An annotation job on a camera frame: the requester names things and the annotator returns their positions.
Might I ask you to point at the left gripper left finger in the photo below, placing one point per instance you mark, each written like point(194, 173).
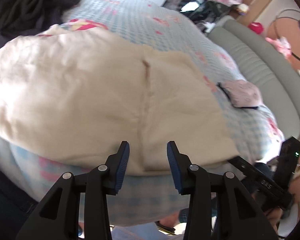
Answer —
point(56, 215)

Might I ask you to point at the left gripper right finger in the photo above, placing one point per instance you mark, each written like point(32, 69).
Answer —
point(220, 206)

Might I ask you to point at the black clothes pile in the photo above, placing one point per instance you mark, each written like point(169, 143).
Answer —
point(30, 17)

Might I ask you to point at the operator right hand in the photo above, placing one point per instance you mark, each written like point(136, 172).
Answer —
point(273, 216)

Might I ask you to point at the grey padded headboard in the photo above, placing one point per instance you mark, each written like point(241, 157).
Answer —
point(262, 65)

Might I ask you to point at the pink folded garment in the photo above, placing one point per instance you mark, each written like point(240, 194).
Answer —
point(241, 94)

